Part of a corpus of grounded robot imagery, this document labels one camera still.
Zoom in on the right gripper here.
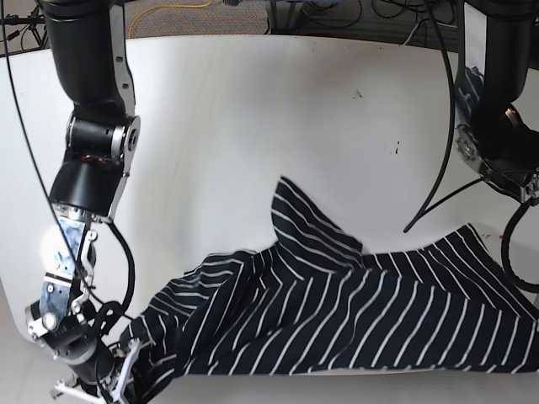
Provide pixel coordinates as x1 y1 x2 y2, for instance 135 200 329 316
51 338 146 403

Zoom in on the navy white striped T-shirt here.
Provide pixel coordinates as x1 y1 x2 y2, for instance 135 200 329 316
121 178 538 403

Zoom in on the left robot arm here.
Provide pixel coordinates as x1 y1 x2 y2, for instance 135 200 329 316
454 1 538 203

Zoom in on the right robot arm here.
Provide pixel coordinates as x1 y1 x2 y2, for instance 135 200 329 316
25 1 142 403

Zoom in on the black tripod stand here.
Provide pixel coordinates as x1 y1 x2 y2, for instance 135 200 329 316
1 7 49 57

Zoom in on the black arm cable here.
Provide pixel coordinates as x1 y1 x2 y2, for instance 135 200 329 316
403 0 539 291
0 0 136 333

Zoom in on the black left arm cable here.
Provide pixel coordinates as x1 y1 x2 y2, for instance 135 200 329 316
403 0 539 291

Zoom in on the yellow cable on floor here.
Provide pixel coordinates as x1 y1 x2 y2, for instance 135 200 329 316
128 0 211 40

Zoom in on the white cable on floor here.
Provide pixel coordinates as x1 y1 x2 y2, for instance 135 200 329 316
402 20 422 46

